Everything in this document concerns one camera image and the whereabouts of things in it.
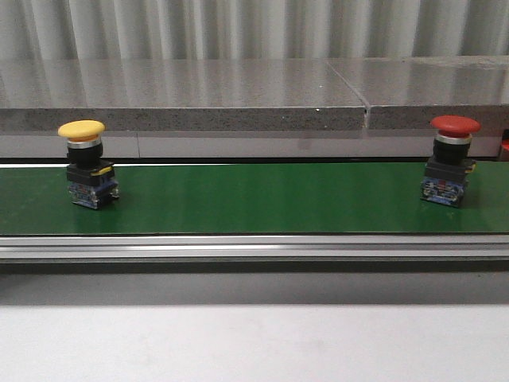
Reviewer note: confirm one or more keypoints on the grey speckled stone slab left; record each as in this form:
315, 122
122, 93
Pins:
178, 95

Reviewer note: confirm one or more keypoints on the grey speckled stone slab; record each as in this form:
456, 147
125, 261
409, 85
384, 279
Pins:
406, 93
178, 95

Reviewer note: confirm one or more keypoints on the yellow mushroom push button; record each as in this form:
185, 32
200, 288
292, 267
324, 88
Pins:
91, 179

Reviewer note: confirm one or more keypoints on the grey speckled stone slab right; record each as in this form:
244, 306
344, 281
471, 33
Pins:
406, 93

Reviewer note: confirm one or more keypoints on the red mushroom push button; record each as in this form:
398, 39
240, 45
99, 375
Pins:
446, 171

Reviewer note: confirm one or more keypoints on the green conveyor belt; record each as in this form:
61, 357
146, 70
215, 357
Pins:
271, 198

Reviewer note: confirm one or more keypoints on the white panel under slab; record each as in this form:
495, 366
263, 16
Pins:
230, 144

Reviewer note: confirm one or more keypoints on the white corrugated curtain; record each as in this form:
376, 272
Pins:
200, 30

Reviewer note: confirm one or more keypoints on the aluminium conveyor side rail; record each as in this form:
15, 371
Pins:
264, 248

